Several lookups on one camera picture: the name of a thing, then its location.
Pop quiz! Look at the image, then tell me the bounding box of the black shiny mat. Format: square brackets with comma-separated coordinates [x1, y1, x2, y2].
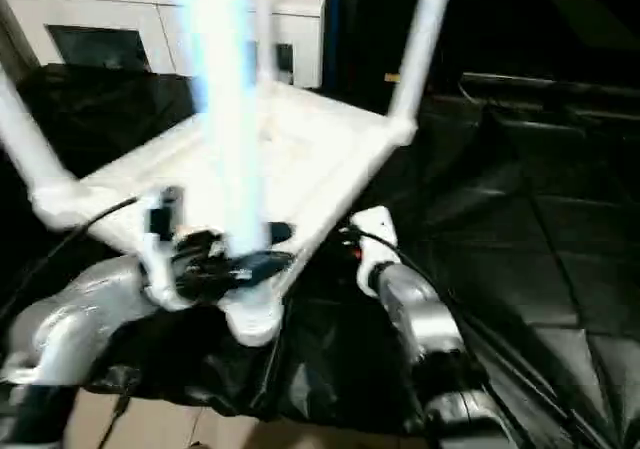
[0, 61, 640, 449]

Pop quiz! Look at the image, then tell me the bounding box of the white cabinet with glass doors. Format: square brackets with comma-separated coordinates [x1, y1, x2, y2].
[0, 0, 332, 89]

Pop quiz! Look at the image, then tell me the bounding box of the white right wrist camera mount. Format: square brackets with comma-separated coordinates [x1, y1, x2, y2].
[346, 206, 402, 299]

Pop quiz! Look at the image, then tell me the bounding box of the black flat bar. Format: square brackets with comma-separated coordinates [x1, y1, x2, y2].
[461, 72, 640, 98]

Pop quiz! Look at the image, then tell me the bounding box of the white plastic table top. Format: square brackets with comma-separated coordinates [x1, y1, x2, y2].
[29, 81, 420, 349]

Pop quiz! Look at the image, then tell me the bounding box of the black cabinet with gold label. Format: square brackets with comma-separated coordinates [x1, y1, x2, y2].
[323, 0, 640, 110]

